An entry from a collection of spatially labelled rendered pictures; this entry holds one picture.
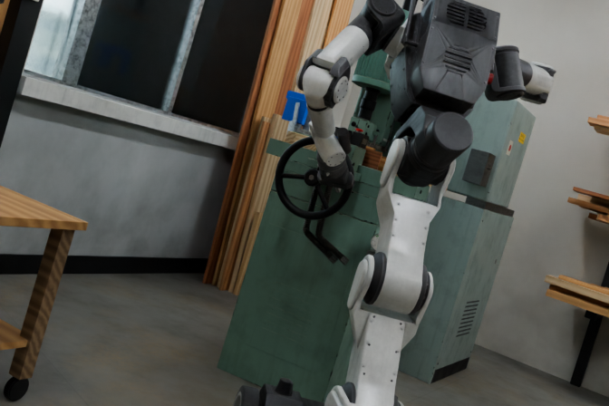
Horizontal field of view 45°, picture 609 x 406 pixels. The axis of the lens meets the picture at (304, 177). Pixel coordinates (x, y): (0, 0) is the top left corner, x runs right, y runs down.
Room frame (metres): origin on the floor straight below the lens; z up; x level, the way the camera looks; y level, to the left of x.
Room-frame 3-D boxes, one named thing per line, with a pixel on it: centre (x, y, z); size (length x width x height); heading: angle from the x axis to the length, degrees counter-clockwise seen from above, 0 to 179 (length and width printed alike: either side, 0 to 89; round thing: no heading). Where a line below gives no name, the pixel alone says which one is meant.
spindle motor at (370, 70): (2.88, -0.15, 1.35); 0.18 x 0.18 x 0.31
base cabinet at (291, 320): (2.99, -0.20, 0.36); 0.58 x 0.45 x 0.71; 159
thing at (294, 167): (2.82, -0.13, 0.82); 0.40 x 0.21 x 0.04; 69
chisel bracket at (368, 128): (2.90, -0.16, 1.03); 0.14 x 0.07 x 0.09; 159
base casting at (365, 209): (2.99, -0.20, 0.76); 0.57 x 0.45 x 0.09; 159
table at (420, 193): (2.77, -0.13, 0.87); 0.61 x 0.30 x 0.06; 69
